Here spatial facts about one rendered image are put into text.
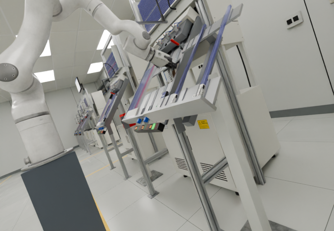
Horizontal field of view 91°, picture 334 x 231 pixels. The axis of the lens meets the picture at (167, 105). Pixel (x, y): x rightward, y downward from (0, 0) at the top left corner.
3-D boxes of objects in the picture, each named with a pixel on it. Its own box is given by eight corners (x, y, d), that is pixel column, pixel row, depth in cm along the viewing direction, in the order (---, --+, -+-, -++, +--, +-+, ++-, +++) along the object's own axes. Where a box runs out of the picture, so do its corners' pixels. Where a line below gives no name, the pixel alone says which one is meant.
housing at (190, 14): (202, 28, 112) (186, 14, 107) (164, 56, 153) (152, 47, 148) (205, 20, 115) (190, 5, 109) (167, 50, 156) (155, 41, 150)
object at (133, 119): (170, 116, 88) (159, 111, 85) (129, 124, 143) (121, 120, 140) (171, 115, 88) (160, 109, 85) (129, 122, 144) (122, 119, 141)
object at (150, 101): (167, 112, 87) (162, 110, 86) (126, 121, 143) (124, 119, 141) (178, 82, 94) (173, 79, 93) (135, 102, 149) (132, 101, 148)
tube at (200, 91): (198, 107, 49) (195, 104, 48) (195, 107, 50) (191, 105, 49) (231, 6, 70) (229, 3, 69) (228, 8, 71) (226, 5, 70)
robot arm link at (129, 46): (151, 42, 93) (144, 51, 101) (129, 30, 87) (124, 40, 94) (149, 53, 90) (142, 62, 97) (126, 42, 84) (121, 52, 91)
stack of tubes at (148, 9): (181, -7, 109) (166, -47, 107) (147, 34, 152) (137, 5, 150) (194, -6, 115) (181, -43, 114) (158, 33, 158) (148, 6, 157)
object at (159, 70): (189, 60, 102) (183, 55, 99) (144, 87, 157) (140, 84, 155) (202, 23, 113) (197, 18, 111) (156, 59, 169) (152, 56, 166)
